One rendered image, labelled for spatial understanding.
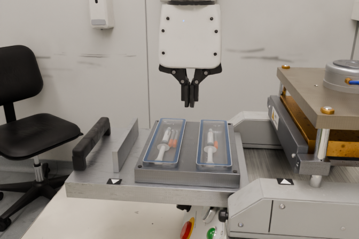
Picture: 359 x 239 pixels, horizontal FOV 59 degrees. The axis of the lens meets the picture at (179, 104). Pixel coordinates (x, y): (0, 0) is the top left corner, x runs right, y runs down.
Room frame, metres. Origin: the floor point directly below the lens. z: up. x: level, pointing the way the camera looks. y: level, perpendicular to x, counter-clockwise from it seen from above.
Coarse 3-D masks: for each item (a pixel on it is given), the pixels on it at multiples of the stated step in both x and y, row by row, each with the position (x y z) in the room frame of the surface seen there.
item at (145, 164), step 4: (156, 128) 0.57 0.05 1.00; (152, 136) 0.53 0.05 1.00; (180, 148) 0.48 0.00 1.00; (180, 152) 0.48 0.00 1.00; (144, 156) 0.46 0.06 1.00; (144, 164) 0.44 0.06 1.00; (148, 164) 0.44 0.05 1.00; (152, 164) 0.44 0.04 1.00; (156, 164) 0.44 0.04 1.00; (160, 164) 0.44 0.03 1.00; (164, 164) 0.44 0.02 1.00; (168, 164) 0.43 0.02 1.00; (172, 164) 0.43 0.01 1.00; (176, 164) 0.44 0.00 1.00
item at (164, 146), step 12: (168, 120) 0.61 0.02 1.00; (180, 120) 0.61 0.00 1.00; (156, 132) 0.55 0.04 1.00; (168, 132) 0.55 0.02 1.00; (180, 132) 0.55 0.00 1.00; (156, 144) 0.50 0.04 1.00; (168, 144) 0.50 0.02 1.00; (180, 144) 0.50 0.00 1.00; (156, 156) 0.46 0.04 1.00; (168, 156) 0.46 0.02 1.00
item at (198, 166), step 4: (200, 120) 0.61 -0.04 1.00; (224, 120) 0.61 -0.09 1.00; (228, 132) 0.55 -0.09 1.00; (196, 160) 0.44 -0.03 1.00; (196, 164) 0.43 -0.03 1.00; (200, 164) 0.43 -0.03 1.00; (204, 164) 0.43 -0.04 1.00; (200, 168) 0.43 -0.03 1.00; (204, 168) 0.43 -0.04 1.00; (208, 168) 0.43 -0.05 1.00; (212, 168) 0.43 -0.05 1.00; (216, 168) 0.43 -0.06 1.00; (220, 168) 0.43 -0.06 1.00; (224, 168) 0.43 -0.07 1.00; (228, 168) 0.43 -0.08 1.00
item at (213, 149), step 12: (204, 120) 0.61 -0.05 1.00; (216, 120) 0.61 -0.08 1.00; (204, 132) 0.55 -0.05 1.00; (216, 132) 0.55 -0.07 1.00; (204, 144) 0.50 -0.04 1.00; (216, 144) 0.50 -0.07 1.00; (228, 144) 0.50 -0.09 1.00; (204, 156) 0.46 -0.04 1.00; (216, 156) 0.46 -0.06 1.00; (228, 156) 0.46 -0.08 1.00
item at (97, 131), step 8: (104, 120) 0.60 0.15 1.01; (96, 128) 0.55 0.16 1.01; (104, 128) 0.58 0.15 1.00; (88, 136) 0.52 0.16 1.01; (96, 136) 0.53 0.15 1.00; (80, 144) 0.49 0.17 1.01; (88, 144) 0.50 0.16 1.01; (72, 152) 0.47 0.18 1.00; (80, 152) 0.47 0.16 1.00; (88, 152) 0.49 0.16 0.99; (72, 160) 0.47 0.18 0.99; (80, 160) 0.47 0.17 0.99; (80, 168) 0.47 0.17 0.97
